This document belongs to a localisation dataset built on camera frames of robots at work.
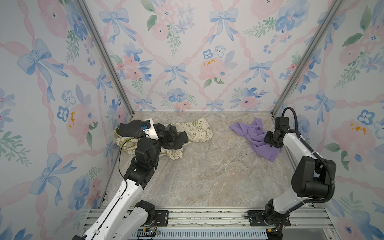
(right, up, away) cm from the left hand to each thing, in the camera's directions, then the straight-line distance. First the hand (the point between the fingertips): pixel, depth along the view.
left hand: (162, 124), depth 69 cm
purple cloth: (+56, -5, +31) cm, 64 cm away
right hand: (+62, -9, +22) cm, 66 cm away
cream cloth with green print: (+16, -3, +34) cm, 38 cm away
